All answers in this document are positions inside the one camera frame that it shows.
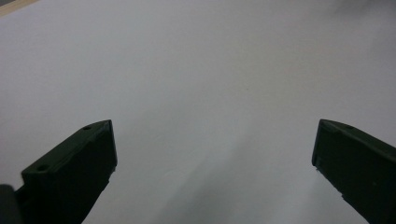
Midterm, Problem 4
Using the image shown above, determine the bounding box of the white table cover sheet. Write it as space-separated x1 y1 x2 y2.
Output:
0 0 396 224

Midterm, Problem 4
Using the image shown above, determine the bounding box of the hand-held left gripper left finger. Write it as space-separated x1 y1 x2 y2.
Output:
14 119 119 224

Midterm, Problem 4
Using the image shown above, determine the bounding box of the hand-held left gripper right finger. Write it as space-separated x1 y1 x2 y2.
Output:
311 119 396 224

